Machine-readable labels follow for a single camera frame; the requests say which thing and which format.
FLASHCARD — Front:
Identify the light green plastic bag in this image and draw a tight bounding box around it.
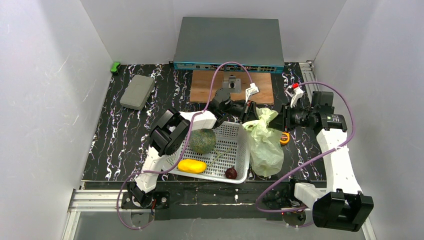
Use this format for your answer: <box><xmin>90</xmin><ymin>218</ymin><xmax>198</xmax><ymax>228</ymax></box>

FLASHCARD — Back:
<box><xmin>242</xmin><ymin>107</ymin><xmax>284</xmax><ymax>177</ymax></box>

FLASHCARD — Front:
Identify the white plastic basket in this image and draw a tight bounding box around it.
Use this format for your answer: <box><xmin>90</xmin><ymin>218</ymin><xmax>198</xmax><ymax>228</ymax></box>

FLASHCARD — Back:
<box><xmin>169</xmin><ymin>121</ymin><xmax>250</xmax><ymax>184</ymax></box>

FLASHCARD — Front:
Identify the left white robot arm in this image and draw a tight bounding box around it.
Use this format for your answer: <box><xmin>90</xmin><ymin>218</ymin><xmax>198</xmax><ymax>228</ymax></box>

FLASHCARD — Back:
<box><xmin>126</xmin><ymin>87</ymin><xmax>259</xmax><ymax>208</ymax></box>

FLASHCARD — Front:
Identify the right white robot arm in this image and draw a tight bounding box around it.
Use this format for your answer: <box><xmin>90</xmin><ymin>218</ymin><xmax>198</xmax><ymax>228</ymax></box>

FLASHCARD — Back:
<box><xmin>271</xmin><ymin>91</ymin><xmax>374</xmax><ymax>232</ymax></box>

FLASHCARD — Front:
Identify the green fake melon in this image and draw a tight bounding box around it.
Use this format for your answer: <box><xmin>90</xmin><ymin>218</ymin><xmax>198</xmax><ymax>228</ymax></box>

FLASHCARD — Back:
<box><xmin>189</xmin><ymin>128</ymin><xmax>217</xmax><ymax>155</ymax></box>

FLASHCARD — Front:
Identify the dark red fake fruit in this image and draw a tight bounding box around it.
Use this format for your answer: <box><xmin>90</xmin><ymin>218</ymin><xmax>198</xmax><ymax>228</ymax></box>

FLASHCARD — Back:
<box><xmin>224</xmin><ymin>167</ymin><xmax>238</xmax><ymax>180</ymax></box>

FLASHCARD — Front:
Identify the yellow fake mango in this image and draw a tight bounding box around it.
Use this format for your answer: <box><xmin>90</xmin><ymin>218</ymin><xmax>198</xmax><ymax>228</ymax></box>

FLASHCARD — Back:
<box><xmin>177</xmin><ymin>159</ymin><xmax>208</xmax><ymax>174</ymax></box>

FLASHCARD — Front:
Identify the yellow tape measure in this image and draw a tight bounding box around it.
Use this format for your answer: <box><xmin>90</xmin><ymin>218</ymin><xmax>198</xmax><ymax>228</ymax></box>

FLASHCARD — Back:
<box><xmin>279</xmin><ymin>132</ymin><xmax>291</xmax><ymax>146</ymax></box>

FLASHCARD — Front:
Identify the brown wooden board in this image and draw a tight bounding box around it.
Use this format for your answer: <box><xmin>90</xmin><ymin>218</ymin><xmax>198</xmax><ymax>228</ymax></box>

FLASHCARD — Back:
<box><xmin>189</xmin><ymin>70</ymin><xmax>274</xmax><ymax>105</ymax></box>

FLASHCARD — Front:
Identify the grey rectangular case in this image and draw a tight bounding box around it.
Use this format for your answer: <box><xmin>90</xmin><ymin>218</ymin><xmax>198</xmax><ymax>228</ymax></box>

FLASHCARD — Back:
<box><xmin>119</xmin><ymin>75</ymin><xmax>155</xmax><ymax>111</ymax></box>

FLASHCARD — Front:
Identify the green black small tool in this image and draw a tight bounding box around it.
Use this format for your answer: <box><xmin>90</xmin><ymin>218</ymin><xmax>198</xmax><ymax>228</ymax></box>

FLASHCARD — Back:
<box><xmin>110</xmin><ymin>62</ymin><xmax>121</xmax><ymax>75</ymax></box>

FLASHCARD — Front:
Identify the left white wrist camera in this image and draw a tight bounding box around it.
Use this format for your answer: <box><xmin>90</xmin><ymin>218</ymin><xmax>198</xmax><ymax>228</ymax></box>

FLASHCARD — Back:
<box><xmin>245</xmin><ymin>83</ymin><xmax>260</xmax><ymax>102</ymax></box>

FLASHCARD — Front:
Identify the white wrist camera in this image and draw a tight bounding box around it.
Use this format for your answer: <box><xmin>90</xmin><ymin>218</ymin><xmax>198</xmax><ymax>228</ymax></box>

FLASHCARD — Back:
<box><xmin>285</xmin><ymin>83</ymin><xmax>304</xmax><ymax>108</ymax></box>
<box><xmin>245</xmin><ymin>83</ymin><xmax>260</xmax><ymax>102</ymax></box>

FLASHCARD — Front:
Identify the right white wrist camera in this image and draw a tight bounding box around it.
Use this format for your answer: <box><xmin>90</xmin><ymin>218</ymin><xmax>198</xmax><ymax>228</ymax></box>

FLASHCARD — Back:
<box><xmin>285</xmin><ymin>83</ymin><xmax>304</xmax><ymax>108</ymax></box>

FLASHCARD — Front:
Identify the small metal bracket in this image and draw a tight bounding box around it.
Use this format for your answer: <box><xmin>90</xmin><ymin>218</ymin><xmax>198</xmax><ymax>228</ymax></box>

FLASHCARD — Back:
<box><xmin>222</xmin><ymin>74</ymin><xmax>242</xmax><ymax>93</ymax></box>

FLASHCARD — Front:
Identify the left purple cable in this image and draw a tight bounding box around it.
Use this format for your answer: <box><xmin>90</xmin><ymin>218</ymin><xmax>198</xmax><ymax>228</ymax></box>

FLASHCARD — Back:
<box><xmin>115</xmin><ymin>61</ymin><xmax>254</xmax><ymax>231</ymax></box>

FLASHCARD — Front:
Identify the purple cable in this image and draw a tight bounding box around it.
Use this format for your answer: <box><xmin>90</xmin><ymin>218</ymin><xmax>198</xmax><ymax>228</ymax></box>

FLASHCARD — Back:
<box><xmin>115</xmin><ymin>61</ymin><xmax>254</xmax><ymax>231</ymax></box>
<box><xmin>255</xmin><ymin>81</ymin><xmax>356</xmax><ymax>229</ymax></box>

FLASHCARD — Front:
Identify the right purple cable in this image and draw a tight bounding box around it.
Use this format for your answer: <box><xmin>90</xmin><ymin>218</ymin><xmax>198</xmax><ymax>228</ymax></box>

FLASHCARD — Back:
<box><xmin>255</xmin><ymin>81</ymin><xmax>356</xmax><ymax>229</ymax></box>

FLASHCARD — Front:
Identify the grey network switch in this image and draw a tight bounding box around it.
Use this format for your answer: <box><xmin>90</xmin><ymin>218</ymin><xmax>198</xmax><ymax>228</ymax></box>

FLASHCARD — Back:
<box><xmin>171</xmin><ymin>16</ymin><xmax>285</xmax><ymax>74</ymax></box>

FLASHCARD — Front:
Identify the black base frame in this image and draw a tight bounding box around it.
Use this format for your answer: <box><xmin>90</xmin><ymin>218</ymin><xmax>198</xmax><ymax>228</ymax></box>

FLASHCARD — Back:
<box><xmin>119</xmin><ymin>180</ymin><xmax>332</xmax><ymax>222</ymax></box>

